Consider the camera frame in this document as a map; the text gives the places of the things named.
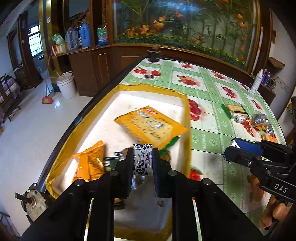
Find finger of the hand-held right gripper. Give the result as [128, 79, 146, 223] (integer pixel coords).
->
[223, 145, 262, 168]
[232, 138, 289, 161]

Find blue thermos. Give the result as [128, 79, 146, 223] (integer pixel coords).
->
[79, 20, 92, 48]

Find grey thermos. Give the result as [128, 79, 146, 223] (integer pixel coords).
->
[65, 27, 80, 50]

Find person's right hand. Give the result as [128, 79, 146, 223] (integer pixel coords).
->
[260, 195, 292, 230]

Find white foam box yellow tape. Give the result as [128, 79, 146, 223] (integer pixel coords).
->
[45, 84, 192, 241]

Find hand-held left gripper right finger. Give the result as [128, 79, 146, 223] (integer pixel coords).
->
[151, 147, 265, 241]

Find large silver foil packet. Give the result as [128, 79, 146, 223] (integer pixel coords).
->
[252, 113, 269, 127]

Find green white bag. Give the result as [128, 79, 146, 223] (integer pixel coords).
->
[53, 33, 66, 47]

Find red broom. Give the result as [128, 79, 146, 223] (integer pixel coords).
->
[42, 52, 60, 105]

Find barred window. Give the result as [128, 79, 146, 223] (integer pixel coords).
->
[27, 25, 44, 57]

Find large yellow snack packet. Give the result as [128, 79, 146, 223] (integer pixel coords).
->
[114, 105, 188, 149]

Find grey metal motor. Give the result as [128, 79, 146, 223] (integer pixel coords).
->
[14, 183, 53, 225]

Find artificial flower glass display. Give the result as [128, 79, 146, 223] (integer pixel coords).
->
[113, 0, 260, 70]

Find white spray bottle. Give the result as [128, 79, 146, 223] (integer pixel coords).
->
[250, 69, 264, 94]

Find dark green cracker packet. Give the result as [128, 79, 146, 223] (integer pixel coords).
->
[103, 152, 126, 210]

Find dark glass jar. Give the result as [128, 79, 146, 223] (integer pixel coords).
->
[148, 47, 160, 62]

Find red white carton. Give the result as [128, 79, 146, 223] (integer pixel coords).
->
[51, 44, 68, 56]

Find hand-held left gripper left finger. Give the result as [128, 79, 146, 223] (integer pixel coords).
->
[21, 148, 135, 241]

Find clear cracker packet green ends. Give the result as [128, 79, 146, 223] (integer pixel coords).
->
[221, 103, 248, 118]

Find wooden chair purple cloth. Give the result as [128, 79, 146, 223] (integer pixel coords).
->
[0, 74, 21, 123]

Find white plastic bucket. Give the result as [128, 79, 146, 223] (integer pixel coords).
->
[56, 71, 77, 100]

